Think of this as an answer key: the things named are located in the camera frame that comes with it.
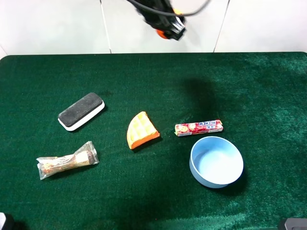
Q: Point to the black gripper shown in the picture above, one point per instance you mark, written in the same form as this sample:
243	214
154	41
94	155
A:
161	22

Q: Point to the orange mandarin fruit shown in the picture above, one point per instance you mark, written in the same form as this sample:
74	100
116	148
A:
161	32

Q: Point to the red Hi-Chew candy pack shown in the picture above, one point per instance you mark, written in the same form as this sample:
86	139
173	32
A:
188	129

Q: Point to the yellow orange waffle slice toy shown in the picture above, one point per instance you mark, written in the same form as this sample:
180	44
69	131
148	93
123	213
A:
140	130

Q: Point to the green velvet table cloth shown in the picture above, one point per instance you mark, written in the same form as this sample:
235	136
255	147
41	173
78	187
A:
261	99

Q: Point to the black and white board eraser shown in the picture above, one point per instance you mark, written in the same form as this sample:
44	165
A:
81	112

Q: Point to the light blue bowl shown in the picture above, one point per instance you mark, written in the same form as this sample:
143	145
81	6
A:
215	162

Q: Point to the clear wrapped snack package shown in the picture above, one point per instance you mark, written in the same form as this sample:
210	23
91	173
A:
84	156

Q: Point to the dark grey device bottom right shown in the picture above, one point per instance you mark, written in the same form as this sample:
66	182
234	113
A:
293	224

